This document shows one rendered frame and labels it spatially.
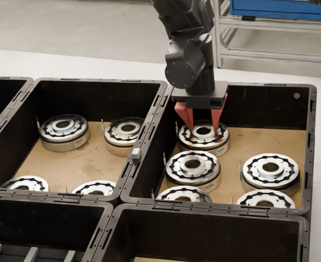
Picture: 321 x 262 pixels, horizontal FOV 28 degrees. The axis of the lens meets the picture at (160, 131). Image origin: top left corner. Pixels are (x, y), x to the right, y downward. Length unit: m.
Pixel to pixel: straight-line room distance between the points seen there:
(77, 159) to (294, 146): 0.44
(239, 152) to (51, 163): 0.38
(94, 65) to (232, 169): 0.84
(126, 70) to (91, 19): 2.25
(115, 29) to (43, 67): 1.97
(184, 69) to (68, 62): 0.94
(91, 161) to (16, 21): 3.05
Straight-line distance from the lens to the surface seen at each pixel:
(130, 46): 3.72
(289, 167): 1.21
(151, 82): 1.36
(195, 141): 1.28
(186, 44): 1.14
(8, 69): 2.06
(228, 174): 1.24
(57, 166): 1.33
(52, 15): 4.30
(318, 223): 1.33
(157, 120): 1.23
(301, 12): 3.11
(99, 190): 1.18
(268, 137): 1.34
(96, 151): 1.35
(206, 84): 1.22
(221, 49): 3.26
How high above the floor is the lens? 1.58
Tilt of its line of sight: 33 degrees down
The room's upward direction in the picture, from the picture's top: 7 degrees counter-clockwise
